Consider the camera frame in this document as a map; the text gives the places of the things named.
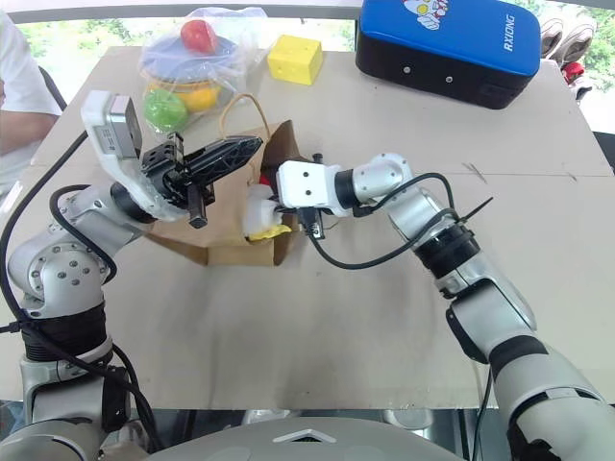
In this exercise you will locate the blue and black case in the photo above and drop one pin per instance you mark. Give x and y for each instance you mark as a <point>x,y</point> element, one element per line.
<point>447,38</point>

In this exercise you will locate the person in white shirt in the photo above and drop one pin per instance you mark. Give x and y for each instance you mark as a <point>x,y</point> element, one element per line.
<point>21,96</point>

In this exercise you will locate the white plush toy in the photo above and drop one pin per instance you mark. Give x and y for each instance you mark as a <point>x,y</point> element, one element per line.
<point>259,211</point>

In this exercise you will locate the yellow cheese block plush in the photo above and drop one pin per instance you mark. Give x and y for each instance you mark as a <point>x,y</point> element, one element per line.
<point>293,60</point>

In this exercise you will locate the silver robot torso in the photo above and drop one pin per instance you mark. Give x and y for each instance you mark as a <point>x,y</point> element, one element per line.
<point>307,446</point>

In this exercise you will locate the yellow plush toy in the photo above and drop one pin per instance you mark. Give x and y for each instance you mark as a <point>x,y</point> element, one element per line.
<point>269,233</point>

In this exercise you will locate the small red object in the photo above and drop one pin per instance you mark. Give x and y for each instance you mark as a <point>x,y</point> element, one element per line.
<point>573,70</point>

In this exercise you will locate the blue toy lid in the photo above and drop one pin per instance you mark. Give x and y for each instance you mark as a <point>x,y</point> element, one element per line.
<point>168,60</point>

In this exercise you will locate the clear plastic bag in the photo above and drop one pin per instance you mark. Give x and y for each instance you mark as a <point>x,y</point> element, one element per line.
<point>245,53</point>

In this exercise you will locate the yellow toy bowl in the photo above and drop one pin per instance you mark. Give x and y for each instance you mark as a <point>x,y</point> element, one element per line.
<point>199,96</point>

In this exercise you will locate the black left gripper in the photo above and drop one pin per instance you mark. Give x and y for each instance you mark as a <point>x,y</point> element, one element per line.
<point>165,177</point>

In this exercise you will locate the red plush toy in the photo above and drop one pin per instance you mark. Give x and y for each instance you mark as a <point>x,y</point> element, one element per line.
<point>264,180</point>

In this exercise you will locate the black zip tie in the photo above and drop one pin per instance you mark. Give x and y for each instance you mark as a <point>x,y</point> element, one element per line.
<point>475,207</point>

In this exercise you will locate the brown paper bag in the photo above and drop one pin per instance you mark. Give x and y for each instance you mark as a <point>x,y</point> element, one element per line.
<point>230,225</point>

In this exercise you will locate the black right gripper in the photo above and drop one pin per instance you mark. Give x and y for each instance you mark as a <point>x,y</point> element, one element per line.
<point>275,192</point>

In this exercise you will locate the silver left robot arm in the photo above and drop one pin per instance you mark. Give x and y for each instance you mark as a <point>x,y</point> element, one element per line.
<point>57,269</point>

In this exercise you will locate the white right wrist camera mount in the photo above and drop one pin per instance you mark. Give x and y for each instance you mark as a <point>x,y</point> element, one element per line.
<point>307,185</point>

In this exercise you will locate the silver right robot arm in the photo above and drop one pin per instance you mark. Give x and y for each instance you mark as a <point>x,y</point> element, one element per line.
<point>499,302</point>

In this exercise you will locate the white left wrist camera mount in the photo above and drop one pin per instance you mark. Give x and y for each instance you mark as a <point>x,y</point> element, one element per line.
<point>96,115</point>

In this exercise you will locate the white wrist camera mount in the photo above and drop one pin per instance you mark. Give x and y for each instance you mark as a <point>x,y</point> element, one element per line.
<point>96,115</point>
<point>307,185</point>

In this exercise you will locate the red toy tomato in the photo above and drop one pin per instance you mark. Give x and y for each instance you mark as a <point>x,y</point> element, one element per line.
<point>198,36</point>

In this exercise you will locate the black chair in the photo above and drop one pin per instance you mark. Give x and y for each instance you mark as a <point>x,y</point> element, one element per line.
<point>55,91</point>

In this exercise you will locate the green toy ball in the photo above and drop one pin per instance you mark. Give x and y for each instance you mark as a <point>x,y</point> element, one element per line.
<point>164,109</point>

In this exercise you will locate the beige sneaker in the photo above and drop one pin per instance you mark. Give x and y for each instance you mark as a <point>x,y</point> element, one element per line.
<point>579,41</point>
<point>550,38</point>

